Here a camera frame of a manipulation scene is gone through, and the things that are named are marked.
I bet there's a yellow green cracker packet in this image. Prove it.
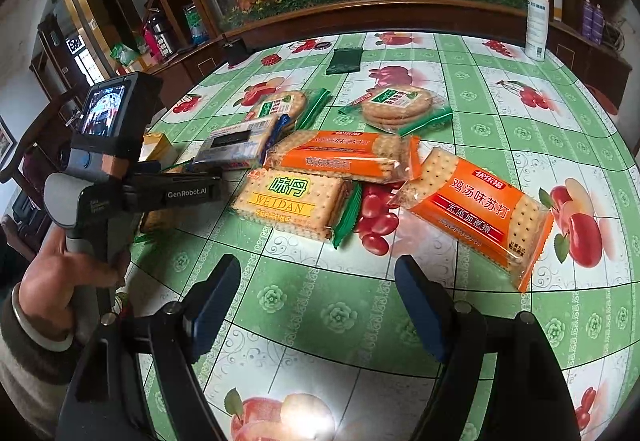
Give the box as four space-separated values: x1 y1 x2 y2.
230 166 363 249

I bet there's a person's left hand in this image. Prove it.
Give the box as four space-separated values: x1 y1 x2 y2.
20 238 132 327

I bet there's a small black box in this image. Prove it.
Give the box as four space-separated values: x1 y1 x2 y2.
221 36 247 68

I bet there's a purple spray can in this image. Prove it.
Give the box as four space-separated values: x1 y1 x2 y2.
591 4 606 44
581 0 596 39

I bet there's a light green packet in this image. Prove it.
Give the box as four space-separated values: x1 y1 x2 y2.
110 42 138 67

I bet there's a white spray bottle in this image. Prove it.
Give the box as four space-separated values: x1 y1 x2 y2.
524 0 551 63

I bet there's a brown wooden side shelf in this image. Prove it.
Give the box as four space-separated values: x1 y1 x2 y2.
550 0 633 87

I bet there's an orange soda cracker packet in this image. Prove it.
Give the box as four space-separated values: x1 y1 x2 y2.
395 147 556 293
262 130 423 184

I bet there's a green fruit print tablecloth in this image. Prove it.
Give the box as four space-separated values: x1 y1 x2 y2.
117 32 640 441

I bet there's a steel thermos flask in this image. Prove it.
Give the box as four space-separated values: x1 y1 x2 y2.
147 8 173 57

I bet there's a person's left forearm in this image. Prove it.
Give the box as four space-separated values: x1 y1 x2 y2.
0 291 106 441

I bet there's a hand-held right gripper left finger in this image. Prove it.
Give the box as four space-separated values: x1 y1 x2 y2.
57 253 242 441

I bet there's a yellow-taped cardboard box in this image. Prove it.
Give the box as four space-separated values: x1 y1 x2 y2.
132 131 183 242

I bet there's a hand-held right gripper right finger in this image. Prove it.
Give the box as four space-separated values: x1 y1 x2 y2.
395 255 583 441

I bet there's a dark green snack packet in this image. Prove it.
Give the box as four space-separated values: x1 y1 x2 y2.
326 48 363 74

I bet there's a white label blue cracker packet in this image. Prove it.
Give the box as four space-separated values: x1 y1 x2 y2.
192 115 296 172

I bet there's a silver bracelet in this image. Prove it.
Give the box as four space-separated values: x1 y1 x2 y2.
10 283 76 353

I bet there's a round biscuit green packet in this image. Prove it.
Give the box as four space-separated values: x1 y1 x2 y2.
339 85 453 138
247 88 333 132

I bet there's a dark wooden chair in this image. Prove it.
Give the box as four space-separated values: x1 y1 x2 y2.
0 91 76 262

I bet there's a green printed bag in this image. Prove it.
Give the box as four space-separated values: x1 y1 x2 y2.
182 4 211 46

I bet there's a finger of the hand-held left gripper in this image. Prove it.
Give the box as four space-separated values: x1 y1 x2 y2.
134 161 222 186

